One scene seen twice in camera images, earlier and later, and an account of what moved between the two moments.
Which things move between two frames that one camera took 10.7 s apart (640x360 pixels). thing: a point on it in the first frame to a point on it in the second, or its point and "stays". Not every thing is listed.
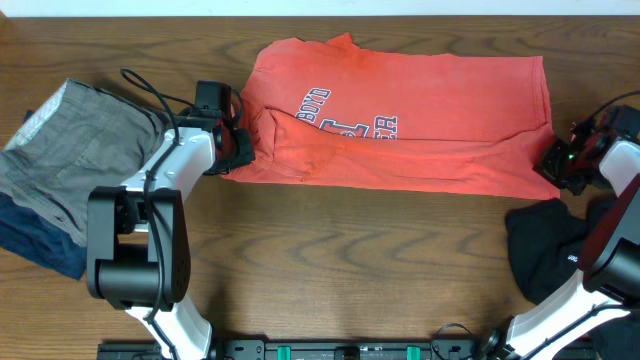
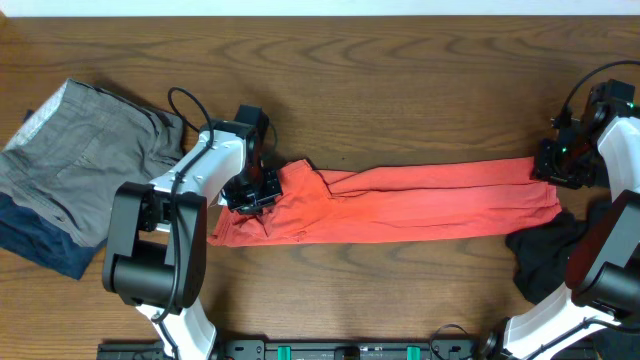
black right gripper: (545, 167) stays
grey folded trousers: (80, 138) stays
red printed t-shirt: (327, 110) to (318, 205)
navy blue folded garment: (37, 238) stays
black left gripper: (247, 156) to (268, 200)
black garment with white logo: (546, 243) stays
